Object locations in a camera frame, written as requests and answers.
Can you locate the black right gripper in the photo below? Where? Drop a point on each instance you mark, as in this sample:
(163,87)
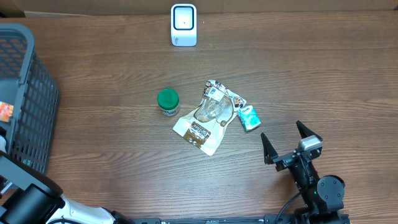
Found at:
(285,160)

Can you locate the teal tissue pack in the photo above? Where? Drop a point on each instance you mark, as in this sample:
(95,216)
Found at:
(249,118)

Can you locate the white brown snack pouch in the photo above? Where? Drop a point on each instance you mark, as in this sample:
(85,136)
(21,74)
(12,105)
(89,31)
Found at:
(205,126)

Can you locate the green lid seasoning jar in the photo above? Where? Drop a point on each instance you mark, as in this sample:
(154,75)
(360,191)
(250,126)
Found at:
(168,102)

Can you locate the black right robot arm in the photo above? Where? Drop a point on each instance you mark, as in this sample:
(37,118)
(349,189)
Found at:
(319,199)

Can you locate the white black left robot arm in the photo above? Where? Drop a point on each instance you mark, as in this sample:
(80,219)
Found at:
(40,200)

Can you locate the grey plastic mesh basket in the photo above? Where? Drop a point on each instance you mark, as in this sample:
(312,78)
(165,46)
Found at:
(28,87)

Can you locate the orange packet in basket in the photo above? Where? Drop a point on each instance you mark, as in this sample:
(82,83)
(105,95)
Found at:
(6,111)

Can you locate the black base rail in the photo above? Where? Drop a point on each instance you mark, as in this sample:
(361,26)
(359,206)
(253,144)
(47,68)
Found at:
(217,221)

